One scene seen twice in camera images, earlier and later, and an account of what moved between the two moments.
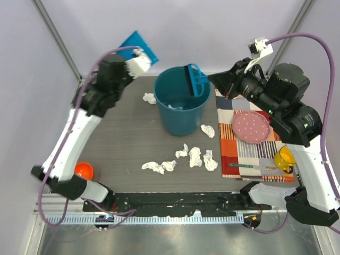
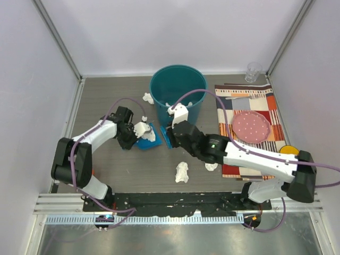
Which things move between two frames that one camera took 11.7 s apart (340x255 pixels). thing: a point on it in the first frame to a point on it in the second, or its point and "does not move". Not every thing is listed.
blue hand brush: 198,79 to 167,139
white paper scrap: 209,130 to 150,136
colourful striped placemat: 241,160 does not move
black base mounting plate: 149,204 does not move
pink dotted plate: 251,127 does not move
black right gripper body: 246,85 to 176,143
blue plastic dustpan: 135,40 to 143,144
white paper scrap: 195,159 to 181,173
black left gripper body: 127,78 to 128,138
